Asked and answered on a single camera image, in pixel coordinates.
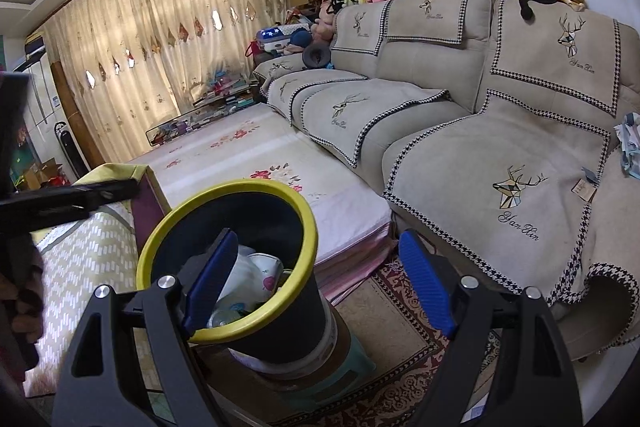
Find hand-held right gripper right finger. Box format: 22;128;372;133
398;228;586;427

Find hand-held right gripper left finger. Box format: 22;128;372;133
50;227;238;427

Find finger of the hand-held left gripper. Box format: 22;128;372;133
0;179;142;234

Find clear plastic bottle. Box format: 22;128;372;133
206;302;247;331

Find white printed paper cup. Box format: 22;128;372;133
247;253;285;294

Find black bin with yellow rim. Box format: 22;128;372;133
136;179;333;379

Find white wardrobe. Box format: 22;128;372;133
14;47;62;144

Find yellow green table mat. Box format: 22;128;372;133
72;163;151;188

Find red patterned rug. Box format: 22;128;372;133
280;252;502;427

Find zigzag patterned tablecloth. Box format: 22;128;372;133
22;199;166;408

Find teal plastic stool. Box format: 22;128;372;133
265;332;378;414

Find floral floor mat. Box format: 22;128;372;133
127;102;394;304

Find beige deer sofa covers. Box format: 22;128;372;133
257;0;640;333

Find floor clutter of books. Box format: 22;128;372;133
145;72;262;148

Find beige patterned curtain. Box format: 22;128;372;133
42;0;297;168

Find paper hang tag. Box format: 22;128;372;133
571;167;599;204

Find beige fabric sofa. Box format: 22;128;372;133
252;0;640;360

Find light blue cloth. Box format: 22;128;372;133
612;112;640;181

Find dark neck pillow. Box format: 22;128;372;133
301;43;332;71

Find blue star patterned cushion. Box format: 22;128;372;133
256;24;297;54

